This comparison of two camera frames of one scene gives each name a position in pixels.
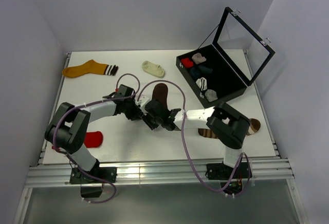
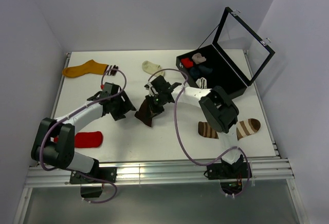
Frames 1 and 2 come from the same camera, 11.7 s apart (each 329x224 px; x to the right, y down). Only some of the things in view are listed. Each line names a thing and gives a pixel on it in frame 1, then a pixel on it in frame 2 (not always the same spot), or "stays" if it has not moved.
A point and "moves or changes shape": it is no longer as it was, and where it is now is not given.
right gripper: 146,118 → 154,111
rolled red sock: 186,62 stays
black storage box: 231,64 stays
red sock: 93,139 stays
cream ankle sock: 153,69 stays
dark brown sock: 160,93 moves or changes shape
